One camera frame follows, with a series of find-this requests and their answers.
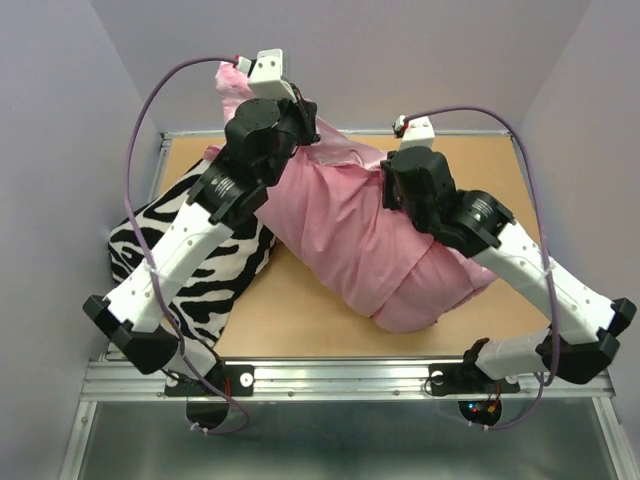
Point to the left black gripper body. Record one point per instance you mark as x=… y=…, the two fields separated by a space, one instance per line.
x=297 y=131

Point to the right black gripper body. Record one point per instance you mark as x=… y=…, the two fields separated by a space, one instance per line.
x=392 y=197

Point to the pink satin rose pillowcase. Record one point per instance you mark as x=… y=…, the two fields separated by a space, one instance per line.
x=345 y=145

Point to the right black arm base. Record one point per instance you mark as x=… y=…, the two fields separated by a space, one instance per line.
x=457 y=378

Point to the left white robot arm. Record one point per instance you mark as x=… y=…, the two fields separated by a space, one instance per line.
x=130 y=315

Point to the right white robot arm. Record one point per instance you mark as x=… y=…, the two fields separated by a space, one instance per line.
x=582 y=338

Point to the zebra striped pillow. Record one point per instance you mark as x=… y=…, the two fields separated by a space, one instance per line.
x=204 y=303

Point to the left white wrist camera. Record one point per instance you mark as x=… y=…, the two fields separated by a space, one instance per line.
x=267 y=75

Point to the aluminium frame rail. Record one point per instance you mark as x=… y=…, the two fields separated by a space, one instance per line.
x=280 y=380

